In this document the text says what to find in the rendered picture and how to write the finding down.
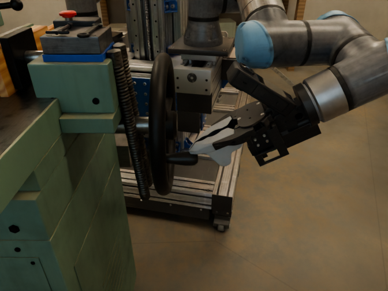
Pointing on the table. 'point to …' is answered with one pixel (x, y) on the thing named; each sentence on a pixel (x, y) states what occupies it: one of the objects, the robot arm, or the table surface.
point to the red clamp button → (67, 14)
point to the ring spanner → (89, 30)
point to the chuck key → (61, 29)
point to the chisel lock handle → (12, 5)
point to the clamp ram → (19, 55)
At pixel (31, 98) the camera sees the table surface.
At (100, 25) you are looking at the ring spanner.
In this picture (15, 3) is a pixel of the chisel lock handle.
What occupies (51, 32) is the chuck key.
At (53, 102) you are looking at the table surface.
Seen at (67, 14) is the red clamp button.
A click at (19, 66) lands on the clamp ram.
